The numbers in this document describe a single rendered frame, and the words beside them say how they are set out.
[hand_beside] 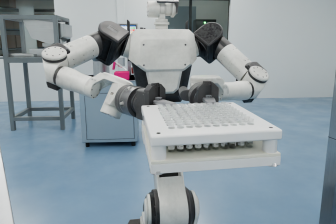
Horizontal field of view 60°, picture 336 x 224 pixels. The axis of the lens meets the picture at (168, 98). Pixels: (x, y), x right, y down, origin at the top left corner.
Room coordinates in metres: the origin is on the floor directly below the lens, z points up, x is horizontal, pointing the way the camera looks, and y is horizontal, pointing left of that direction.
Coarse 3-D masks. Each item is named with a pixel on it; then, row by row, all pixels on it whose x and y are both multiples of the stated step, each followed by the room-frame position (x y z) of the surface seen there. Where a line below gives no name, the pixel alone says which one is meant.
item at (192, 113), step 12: (168, 108) 0.64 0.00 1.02; (180, 108) 0.64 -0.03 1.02; (192, 108) 0.65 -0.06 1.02; (204, 108) 0.66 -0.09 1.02; (216, 108) 0.64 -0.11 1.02; (228, 108) 0.64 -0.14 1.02; (180, 120) 0.54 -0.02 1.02; (192, 120) 0.56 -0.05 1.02; (228, 120) 0.56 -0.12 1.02; (192, 144) 0.55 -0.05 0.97; (228, 144) 0.56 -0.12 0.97
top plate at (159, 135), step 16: (144, 112) 0.64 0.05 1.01; (160, 128) 0.52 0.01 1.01; (176, 128) 0.52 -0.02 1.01; (192, 128) 0.52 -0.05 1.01; (208, 128) 0.52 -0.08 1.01; (224, 128) 0.52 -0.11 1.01; (240, 128) 0.52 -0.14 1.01; (256, 128) 0.52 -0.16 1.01; (272, 128) 0.52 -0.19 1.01; (160, 144) 0.48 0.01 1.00; (176, 144) 0.48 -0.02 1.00
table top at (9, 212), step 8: (0, 152) 0.87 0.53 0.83; (0, 160) 0.80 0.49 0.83; (0, 168) 0.75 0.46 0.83; (0, 176) 0.70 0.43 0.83; (0, 184) 0.66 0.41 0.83; (0, 192) 0.62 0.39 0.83; (8, 192) 0.62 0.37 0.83; (0, 200) 0.59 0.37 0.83; (8, 200) 0.59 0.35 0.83; (0, 208) 0.55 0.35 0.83; (8, 208) 0.55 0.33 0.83; (0, 216) 0.53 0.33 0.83; (8, 216) 0.53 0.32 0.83
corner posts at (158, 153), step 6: (264, 144) 0.52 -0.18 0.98; (270, 144) 0.51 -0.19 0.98; (276, 144) 0.52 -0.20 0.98; (156, 150) 0.48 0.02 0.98; (162, 150) 0.48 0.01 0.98; (264, 150) 0.52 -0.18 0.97; (270, 150) 0.51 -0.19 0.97; (276, 150) 0.52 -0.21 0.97; (156, 156) 0.48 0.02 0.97; (162, 156) 0.48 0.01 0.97
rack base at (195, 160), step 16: (144, 128) 0.67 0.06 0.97; (144, 144) 0.62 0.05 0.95; (256, 144) 0.56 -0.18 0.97; (160, 160) 0.48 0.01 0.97; (176, 160) 0.48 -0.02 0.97; (192, 160) 0.49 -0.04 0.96; (208, 160) 0.49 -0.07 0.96; (224, 160) 0.50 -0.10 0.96; (240, 160) 0.50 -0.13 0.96; (256, 160) 0.51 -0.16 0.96; (272, 160) 0.51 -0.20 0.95
